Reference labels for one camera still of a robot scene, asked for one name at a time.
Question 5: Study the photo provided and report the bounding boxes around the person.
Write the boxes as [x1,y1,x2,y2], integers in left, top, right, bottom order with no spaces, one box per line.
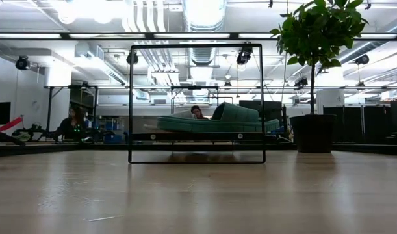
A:
[53,106,88,142]
[190,105,211,120]

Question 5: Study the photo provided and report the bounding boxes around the black metal frame shelf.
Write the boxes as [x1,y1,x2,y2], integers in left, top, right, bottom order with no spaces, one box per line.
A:
[127,43,267,164]

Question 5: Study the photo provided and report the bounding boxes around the black wall monitor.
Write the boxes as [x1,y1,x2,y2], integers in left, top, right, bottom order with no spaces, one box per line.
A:
[0,101,12,126]

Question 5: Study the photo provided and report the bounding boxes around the green potted plant black pot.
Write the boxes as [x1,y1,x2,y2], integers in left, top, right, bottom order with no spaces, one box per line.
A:
[269,0,370,154]

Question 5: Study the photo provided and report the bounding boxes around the black background screen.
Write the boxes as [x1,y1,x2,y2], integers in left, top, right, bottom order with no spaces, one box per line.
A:
[238,99,283,131]

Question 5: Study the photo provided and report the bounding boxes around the black room divider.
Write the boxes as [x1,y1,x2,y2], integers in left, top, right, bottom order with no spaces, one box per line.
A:
[323,99,397,146]

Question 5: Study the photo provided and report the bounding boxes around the teal foam slide sandal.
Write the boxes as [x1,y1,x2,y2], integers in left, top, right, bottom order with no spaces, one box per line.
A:
[156,101,281,133]

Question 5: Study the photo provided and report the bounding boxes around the blue storage bins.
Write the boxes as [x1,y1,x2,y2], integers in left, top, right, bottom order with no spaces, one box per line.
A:
[102,117,125,144]

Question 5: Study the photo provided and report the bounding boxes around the silver ceiling air duct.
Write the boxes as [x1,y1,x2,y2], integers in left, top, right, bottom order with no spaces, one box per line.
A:
[181,0,227,66]

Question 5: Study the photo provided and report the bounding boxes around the black overhead beam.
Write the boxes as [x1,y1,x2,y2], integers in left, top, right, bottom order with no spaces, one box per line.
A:
[0,31,397,42]

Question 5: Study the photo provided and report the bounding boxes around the red strap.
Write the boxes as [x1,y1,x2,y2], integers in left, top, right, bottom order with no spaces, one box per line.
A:
[0,116,24,133]

